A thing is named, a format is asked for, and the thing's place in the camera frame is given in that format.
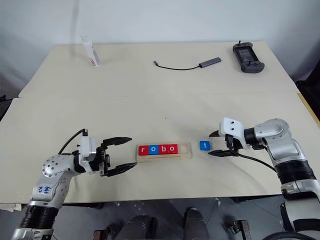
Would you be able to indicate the dark grey handheld controller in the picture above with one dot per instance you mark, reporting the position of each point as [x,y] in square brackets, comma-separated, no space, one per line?
[247,58]

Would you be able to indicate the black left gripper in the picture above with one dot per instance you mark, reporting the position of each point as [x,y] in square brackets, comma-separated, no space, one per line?
[102,160]

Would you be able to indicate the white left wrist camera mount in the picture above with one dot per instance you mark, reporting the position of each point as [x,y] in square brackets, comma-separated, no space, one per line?
[86,147]

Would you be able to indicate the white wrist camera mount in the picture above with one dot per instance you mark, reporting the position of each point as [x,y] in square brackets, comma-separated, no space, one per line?
[232,126]
[86,147]

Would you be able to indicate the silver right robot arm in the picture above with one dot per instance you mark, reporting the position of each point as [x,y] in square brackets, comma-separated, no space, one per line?
[275,130]

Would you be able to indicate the white squeeze tube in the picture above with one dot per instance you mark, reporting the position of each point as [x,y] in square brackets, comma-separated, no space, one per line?
[89,51]

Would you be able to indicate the dark object beside table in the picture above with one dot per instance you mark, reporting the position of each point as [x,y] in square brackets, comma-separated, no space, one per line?
[308,81]

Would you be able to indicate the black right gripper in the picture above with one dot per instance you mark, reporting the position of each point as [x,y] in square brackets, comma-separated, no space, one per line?
[233,143]

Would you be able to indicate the red letter tile o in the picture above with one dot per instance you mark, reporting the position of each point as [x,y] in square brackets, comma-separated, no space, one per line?
[172,149]

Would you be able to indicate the red letter tile b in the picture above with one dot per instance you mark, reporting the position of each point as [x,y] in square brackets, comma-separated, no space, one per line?
[163,149]

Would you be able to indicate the black stand beside table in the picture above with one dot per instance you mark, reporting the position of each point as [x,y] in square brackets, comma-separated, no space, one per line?
[3,98]

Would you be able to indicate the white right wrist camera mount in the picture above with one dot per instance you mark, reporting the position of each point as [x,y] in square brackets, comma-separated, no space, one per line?
[232,126]

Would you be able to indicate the blue letter tile t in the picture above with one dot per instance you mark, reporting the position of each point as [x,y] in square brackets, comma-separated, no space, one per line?
[205,145]

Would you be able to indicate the brown block under table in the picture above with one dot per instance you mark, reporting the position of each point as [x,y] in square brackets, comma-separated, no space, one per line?
[107,231]
[237,230]

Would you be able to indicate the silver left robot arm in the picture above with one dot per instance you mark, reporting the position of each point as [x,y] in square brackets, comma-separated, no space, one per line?
[52,167]

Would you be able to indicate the wooden letter tile rack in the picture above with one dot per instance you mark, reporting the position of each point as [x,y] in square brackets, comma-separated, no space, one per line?
[186,152]

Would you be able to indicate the dark rounded shape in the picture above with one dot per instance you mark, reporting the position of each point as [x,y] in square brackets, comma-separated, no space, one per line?
[140,228]
[196,225]

